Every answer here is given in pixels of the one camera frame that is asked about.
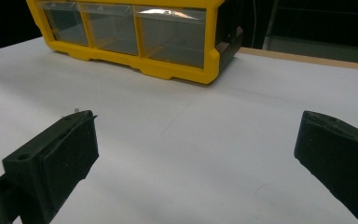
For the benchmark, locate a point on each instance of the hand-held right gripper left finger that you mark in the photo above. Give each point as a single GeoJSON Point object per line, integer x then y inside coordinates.
{"type": "Point", "coordinates": [59, 155]}

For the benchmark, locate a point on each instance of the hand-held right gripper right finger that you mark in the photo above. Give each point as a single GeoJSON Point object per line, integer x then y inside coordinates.
{"type": "Point", "coordinates": [338, 155]}

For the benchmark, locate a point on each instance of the small metal screw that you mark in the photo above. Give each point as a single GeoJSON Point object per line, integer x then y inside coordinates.
{"type": "Point", "coordinates": [76, 109]}

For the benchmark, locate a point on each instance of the yellow black organizer cabinet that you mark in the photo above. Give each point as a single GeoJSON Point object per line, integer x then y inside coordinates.
{"type": "Point", "coordinates": [180, 70]}

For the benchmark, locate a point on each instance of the set of clear drawers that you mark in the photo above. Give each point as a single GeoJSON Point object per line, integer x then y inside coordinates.
{"type": "Point", "coordinates": [112, 31]}

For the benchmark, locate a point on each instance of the grey metal stand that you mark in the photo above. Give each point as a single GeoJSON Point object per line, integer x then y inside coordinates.
{"type": "Point", "coordinates": [272, 21]}

